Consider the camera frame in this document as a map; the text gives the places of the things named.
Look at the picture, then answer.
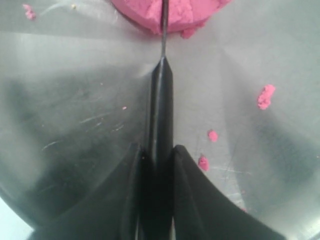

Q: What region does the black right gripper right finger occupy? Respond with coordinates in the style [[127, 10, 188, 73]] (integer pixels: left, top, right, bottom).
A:
[[173, 145, 285, 240]]

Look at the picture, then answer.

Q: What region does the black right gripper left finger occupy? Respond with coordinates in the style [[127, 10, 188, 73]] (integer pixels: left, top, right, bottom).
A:
[[29, 144, 143, 240]]

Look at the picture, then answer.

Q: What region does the black knife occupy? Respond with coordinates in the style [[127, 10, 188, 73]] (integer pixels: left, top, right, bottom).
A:
[[137, 0, 174, 240]]

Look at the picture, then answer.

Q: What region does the pink dough lump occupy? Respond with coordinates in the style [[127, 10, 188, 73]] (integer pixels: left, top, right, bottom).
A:
[[167, 0, 231, 39], [111, 0, 162, 35]]

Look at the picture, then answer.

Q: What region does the round steel plate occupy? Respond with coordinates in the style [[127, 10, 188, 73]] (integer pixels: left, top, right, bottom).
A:
[[0, 0, 320, 240]]

